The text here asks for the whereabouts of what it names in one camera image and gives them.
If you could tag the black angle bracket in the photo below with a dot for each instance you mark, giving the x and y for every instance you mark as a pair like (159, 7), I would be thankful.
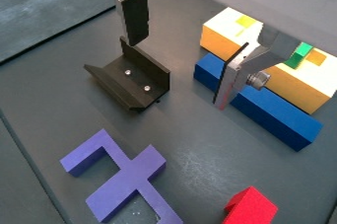
(134, 79)

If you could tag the yellow puzzle board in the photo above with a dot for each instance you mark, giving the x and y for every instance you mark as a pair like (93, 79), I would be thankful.
(306, 86)

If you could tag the purple branched block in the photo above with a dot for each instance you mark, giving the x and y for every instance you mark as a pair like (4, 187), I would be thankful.
(130, 181)

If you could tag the red zigzag block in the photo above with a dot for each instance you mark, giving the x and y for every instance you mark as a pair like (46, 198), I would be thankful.
(249, 208)

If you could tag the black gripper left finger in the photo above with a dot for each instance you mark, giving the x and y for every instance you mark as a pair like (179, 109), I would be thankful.
(134, 17)

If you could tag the blue rectangular block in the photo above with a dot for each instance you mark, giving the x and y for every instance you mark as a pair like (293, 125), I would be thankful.
(287, 123)

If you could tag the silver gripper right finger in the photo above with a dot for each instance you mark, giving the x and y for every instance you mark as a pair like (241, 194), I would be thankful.
(263, 51)

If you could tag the green rectangular block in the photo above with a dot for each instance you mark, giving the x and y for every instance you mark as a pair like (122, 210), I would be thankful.
(298, 55)

